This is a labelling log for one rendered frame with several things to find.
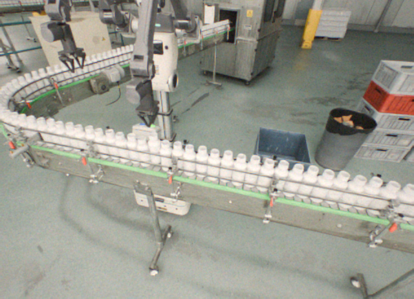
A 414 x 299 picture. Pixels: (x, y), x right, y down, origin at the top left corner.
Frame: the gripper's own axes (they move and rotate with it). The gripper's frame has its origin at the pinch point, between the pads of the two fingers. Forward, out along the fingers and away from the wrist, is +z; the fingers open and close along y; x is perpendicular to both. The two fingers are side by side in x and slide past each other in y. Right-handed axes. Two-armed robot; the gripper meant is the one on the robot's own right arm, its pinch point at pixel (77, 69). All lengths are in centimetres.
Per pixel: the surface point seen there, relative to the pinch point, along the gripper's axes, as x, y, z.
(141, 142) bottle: 39.6, 16.9, 24.7
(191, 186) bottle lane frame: 65, 20, 45
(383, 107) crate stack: 228, -156, 65
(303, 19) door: 285, -1179, 94
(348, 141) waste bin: 195, -119, 92
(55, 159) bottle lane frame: -17, 20, 47
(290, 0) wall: 203, -1183, 24
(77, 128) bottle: 4.4, 16.3, 23.9
